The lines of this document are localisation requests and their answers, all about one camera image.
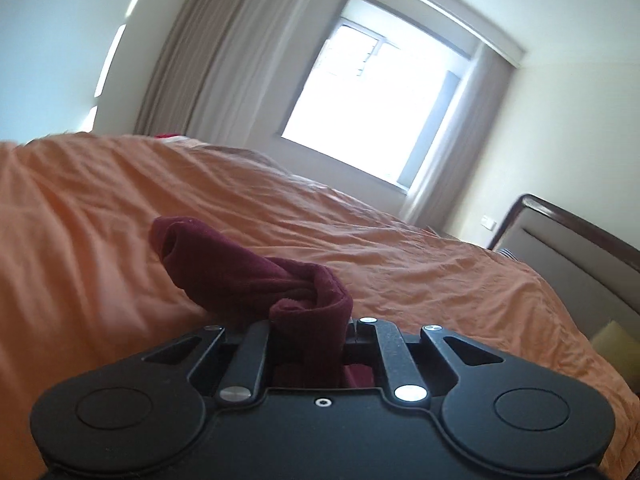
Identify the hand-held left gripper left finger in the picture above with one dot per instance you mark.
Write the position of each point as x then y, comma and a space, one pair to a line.
254, 352

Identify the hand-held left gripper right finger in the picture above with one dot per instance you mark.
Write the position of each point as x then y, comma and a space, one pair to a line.
387, 352

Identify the maroon pants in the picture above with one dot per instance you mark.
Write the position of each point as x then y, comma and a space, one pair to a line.
235, 280

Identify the orange bed sheet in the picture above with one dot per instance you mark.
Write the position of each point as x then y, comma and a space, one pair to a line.
350, 240

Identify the striped pillow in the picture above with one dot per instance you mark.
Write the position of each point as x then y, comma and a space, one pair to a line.
509, 254

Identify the wooden padded headboard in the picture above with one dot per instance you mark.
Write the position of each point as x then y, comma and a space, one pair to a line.
575, 255

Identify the beige curtain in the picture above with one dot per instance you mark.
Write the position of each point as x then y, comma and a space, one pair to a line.
225, 50
460, 145

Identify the yellow-green pillow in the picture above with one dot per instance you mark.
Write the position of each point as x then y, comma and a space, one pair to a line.
612, 347

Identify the window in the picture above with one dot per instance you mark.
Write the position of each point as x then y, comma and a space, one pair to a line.
370, 105

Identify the wall socket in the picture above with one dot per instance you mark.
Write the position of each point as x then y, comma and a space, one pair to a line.
489, 222

